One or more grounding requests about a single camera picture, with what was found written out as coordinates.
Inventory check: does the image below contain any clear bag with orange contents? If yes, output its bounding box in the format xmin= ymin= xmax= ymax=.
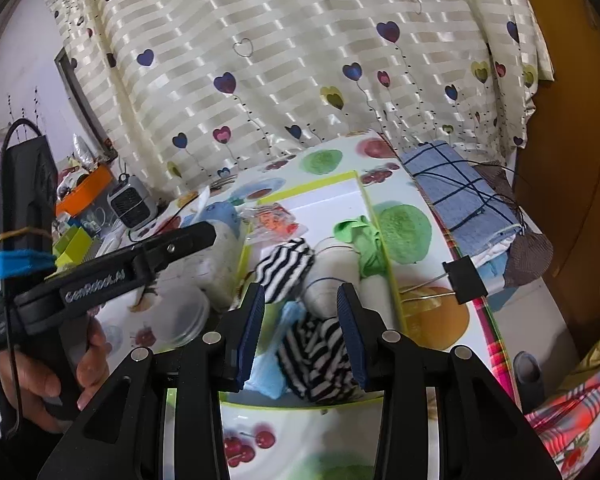
xmin=241 ymin=201 xmax=302 ymax=247

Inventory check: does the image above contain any person's left hand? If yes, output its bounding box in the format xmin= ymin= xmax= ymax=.
xmin=0 ymin=316 xmax=112 ymax=434

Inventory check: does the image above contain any grey fan heater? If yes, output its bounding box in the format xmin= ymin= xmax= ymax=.
xmin=106 ymin=173 xmax=163 ymax=232

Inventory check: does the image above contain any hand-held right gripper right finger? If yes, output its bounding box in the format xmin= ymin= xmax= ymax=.
xmin=335 ymin=282 xmax=564 ymax=480

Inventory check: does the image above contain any green cardboard box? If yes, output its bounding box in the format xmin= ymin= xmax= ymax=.
xmin=51 ymin=226 xmax=94 ymax=269

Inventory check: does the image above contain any wooden cabinet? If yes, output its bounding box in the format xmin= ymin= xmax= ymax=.
xmin=511 ymin=0 xmax=600 ymax=361

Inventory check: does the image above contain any lime green cloth bundle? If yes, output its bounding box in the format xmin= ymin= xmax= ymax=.
xmin=331 ymin=214 xmax=389 ymax=279

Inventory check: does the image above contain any yellow cloth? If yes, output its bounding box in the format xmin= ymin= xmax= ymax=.
xmin=564 ymin=329 xmax=600 ymax=382

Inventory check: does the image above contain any red plaid blanket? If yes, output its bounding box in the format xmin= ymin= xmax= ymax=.
xmin=521 ymin=354 xmax=600 ymax=480

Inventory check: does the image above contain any blue plaid folded cloth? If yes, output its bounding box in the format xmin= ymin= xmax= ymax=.
xmin=396 ymin=140 xmax=524 ymax=262

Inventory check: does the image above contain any orange lidded storage bin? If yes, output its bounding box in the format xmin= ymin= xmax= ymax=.
xmin=54 ymin=164 xmax=114 ymax=217

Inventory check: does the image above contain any brown cloth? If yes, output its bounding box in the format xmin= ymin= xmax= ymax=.
xmin=474 ymin=161 xmax=557 ymax=289

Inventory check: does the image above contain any clear plastic jar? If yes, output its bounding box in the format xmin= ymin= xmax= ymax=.
xmin=146 ymin=286 xmax=212 ymax=349

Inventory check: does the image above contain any black binder clip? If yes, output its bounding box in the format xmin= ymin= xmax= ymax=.
xmin=401 ymin=254 xmax=489 ymax=307

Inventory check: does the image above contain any grey slipper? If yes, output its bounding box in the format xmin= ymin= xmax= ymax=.
xmin=511 ymin=350 xmax=547 ymax=412

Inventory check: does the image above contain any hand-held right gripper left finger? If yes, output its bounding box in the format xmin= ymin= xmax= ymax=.
xmin=37 ymin=282 xmax=267 ymax=480

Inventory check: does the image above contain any fruit print tablecloth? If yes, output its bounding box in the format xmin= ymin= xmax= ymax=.
xmin=94 ymin=129 xmax=502 ymax=480

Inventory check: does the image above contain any heart print striped curtain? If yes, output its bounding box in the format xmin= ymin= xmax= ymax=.
xmin=54 ymin=0 xmax=554 ymax=197

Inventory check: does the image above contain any light blue terry cloth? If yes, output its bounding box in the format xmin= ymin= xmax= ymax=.
xmin=244 ymin=301 xmax=307 ymax=402

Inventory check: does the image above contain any black white striped sock ball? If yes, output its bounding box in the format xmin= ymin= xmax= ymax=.
xmin=275 ymin=314 xmax=382 ymax=407
xmin=251 ymin=236 xmax=317 ymax=304

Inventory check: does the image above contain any white cloth roll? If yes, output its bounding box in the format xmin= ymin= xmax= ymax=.
xmin=299 ymin=236 xmax=397 ymax=322

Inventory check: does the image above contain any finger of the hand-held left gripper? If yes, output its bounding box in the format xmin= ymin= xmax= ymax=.
xmin=130 ymin=221 xmax=218 ymax=282

